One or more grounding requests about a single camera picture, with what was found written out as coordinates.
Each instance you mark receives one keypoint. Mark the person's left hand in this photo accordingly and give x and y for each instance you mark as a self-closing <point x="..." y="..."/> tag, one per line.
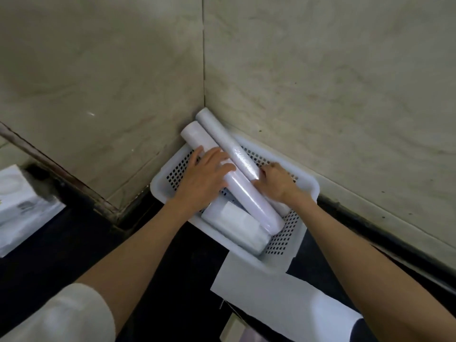
<point x="203" y="178"/>

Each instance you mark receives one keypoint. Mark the person's right hand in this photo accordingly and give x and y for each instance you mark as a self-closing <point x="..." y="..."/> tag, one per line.
<point x="281" y="185"/>

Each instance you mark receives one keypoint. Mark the smooth white plastic wrap roll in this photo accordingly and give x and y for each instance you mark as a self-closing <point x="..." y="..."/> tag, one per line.
<point x="249" y="199"/>

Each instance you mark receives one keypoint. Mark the clear cling film roll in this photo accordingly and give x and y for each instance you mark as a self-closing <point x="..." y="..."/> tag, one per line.
<point x="228" y="142"/>

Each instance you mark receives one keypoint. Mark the small white bag roll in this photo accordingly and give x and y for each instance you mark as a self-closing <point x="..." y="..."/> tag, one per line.
<point x="235" y="224"/>

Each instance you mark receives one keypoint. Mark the white plastic basket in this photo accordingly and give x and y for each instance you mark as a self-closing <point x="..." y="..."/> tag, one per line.
<point x="213" y="238"/>

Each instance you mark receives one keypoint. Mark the white paper sheet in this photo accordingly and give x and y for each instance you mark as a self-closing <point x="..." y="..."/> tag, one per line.
<point x="278" y="302"/>

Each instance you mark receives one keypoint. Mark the purple cardboard box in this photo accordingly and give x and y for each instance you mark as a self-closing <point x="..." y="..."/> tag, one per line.
<point x="231" y="331"/>

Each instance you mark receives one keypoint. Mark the white tissue box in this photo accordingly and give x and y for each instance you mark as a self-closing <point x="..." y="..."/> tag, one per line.
<point x="25" y="224"/>

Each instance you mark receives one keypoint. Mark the person's right forearm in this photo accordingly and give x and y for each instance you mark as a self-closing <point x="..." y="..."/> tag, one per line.
<point x="374" y="274"/>

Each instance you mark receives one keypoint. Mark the black countertop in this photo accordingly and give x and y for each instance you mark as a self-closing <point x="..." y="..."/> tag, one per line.
<point x="171" y="302"/>

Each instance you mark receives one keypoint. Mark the white shirt sleeve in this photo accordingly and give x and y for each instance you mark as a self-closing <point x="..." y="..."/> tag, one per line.
<point x="53" y="317"/>

